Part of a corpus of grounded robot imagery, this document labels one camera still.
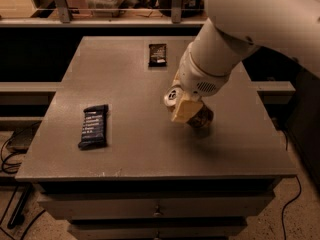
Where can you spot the black snack packet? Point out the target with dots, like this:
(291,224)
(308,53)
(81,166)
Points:
(157,55)

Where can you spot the round drawer knob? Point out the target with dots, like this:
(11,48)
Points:
(157,213)

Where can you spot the orange soda can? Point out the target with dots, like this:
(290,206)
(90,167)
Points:
(202,119)

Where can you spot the dark blue snack bar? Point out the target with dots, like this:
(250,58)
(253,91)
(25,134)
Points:
(94,127)

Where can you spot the clear plastic container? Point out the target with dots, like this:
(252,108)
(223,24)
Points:
(104,8)

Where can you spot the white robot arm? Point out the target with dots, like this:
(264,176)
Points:
(234,30)

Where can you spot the grey drawer cabinet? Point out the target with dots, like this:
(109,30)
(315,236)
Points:
(206,181)

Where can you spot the grey shelf rail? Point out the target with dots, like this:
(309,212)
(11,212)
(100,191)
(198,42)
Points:
(75,13)

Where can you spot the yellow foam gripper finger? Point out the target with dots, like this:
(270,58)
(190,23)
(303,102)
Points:
(185,109)
(176,79)

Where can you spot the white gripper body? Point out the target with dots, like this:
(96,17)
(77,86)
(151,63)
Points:
(197,78)

